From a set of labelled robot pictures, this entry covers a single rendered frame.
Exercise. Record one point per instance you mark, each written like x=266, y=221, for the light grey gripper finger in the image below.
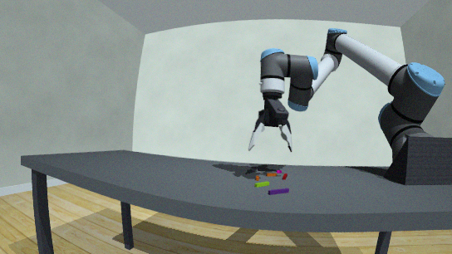
x=259, y=128
x=286, y=133

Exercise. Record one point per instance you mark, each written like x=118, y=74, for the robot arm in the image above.
x=415, y=87

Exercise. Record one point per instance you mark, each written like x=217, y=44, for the purple rod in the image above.
x=278, y=191

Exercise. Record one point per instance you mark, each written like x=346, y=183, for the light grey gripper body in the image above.
x=270, y=120

